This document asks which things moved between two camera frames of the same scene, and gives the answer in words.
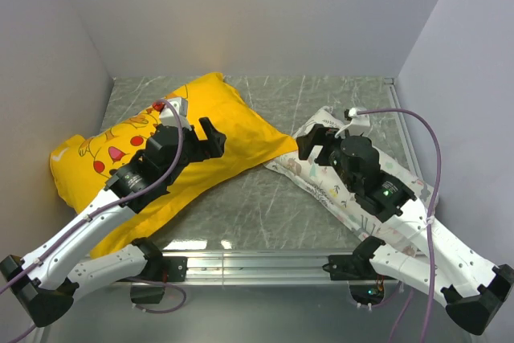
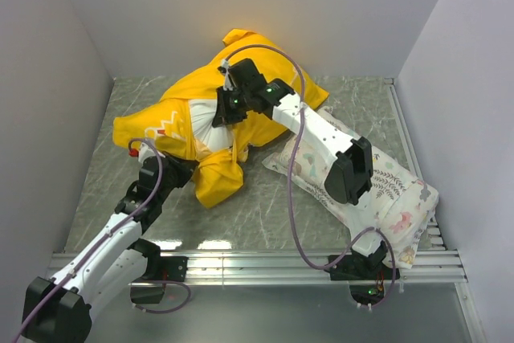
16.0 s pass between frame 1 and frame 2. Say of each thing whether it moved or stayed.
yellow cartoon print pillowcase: moved
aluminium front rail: stayed
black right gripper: moved
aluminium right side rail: stayed
